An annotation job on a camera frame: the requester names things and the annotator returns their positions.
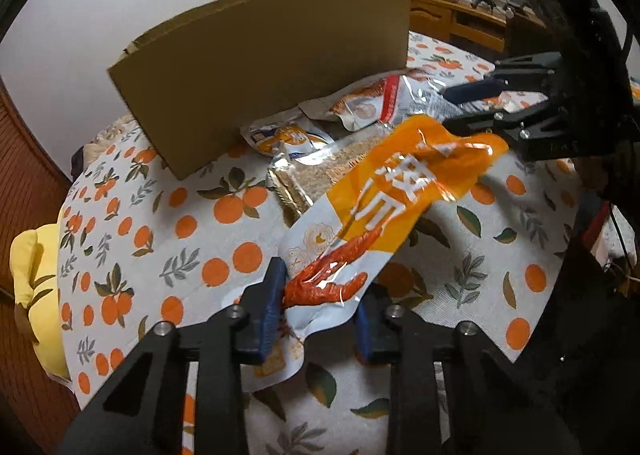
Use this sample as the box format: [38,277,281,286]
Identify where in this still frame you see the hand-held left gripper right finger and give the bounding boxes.
[354,285,586,455]

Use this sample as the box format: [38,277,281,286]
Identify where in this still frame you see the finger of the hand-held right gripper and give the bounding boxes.
[442,52,564,106]
[442,102,577,163]

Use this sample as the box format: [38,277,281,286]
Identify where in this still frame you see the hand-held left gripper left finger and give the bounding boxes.
[65,257,289,455]

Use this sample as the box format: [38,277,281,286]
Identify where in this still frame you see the white chicken feet snack packet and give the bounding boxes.
[299,70,466,131]

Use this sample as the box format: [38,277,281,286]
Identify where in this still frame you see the orange and white snack packet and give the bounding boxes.
[252,115,510,393]

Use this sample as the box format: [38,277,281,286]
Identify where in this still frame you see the brown cardboard box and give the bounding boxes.
[107,0,412,181]

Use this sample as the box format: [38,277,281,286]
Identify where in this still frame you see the orange fruit printed blanket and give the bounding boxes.
[57,30,586,455]

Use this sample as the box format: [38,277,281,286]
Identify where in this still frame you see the dark chair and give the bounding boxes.
[505,12,557,59]

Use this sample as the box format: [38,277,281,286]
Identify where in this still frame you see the wooden desk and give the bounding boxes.
[410,0,531,56]

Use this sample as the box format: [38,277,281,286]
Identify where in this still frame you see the clear packet of brown bars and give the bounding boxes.
[267,128,396,216]

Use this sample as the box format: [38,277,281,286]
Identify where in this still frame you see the floral pillow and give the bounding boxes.
[82,115,142,164]

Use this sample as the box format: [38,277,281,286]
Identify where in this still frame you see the yellow pillow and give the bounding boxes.
[10,222,73,381]

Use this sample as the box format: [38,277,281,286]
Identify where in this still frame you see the brown wooden wardrobe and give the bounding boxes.
[0,82,81,436]

